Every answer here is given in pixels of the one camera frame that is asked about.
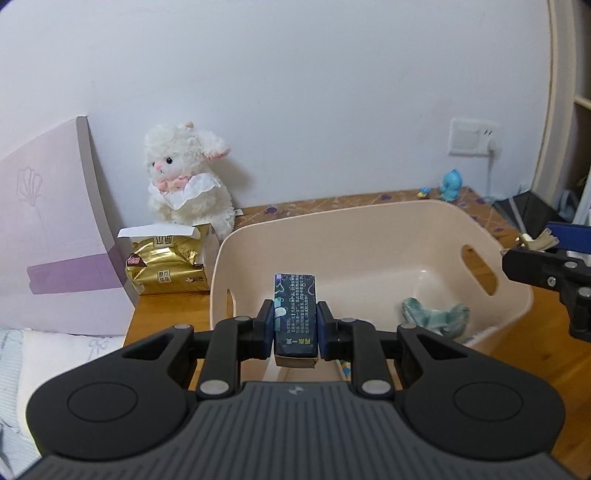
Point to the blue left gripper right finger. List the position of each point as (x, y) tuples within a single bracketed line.
[(328, 333)]

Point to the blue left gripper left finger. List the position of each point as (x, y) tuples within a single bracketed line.
[(262, 331)]

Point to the dark blue patterned pack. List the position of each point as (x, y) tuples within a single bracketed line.
[(295, 342)]

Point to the green checkered cloth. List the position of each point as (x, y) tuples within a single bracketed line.
[(450, 324)]

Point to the black box beside table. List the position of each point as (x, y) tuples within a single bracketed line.
[(529, 211)]

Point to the beige plastic storage basket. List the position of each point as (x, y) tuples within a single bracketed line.
[(367, 260)]

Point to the white open cardboard box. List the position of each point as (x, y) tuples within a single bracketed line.
[(203, 232)]

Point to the gold snack bag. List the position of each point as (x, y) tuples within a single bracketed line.
[(167, 265)]

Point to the blue bird figurine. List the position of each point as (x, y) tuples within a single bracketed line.
[(451, 186)]

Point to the white plush lamb toy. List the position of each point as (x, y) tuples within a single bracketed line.
[(183, 189)]

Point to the small duck figurine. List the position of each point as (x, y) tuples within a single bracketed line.
[(424, 193)]

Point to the white bed pillow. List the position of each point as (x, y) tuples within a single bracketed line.
[(30, 358)]

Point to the wooden wardrobe frame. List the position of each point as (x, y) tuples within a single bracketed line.
[(564, 159)]

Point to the white wall switch socket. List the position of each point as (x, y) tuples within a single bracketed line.
[(474, 138)]

